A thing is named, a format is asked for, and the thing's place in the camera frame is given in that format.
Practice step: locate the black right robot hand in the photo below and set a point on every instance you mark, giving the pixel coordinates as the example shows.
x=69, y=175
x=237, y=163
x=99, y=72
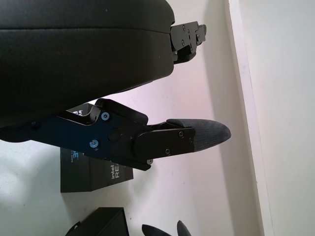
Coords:
x=183, y=229

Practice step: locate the black box base with foam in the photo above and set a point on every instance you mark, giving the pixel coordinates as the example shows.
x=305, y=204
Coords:
x=105, y=221

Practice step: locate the black printed RealSense box lid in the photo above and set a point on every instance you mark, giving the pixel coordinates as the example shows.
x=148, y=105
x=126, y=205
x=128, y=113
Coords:
x=98, y=177

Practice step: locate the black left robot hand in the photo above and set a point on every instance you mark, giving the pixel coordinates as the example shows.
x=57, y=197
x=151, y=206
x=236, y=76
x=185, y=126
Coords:
x=73, y=61

